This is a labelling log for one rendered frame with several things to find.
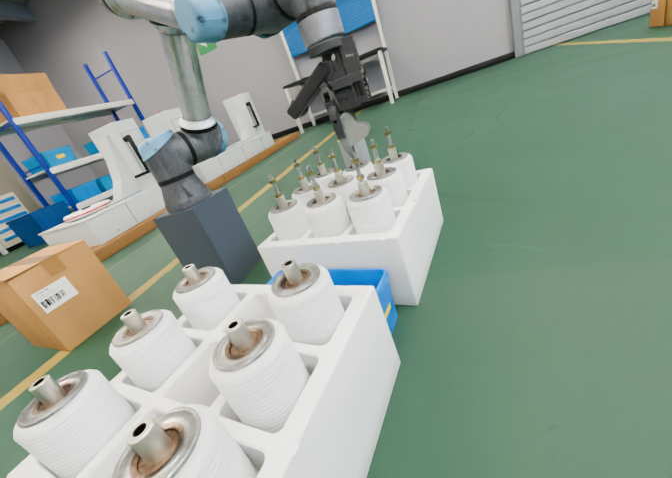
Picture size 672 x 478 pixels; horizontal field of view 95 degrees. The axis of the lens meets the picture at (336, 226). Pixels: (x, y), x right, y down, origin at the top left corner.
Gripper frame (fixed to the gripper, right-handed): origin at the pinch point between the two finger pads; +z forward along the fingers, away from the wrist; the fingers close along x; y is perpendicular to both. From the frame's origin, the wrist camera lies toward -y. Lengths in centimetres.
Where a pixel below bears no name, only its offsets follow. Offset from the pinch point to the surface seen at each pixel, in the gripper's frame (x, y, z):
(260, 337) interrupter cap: -39.9, -7.9, 9.5
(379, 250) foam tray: -8.2, 1.5, 19.7
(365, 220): -4.6, -0.2, 13.9
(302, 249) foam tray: -3.2, -17.4, 18.3
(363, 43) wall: 506, -34, -59
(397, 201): 7.4, 6.0, 16.3
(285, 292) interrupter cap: -32.0, -7.5, 9.5
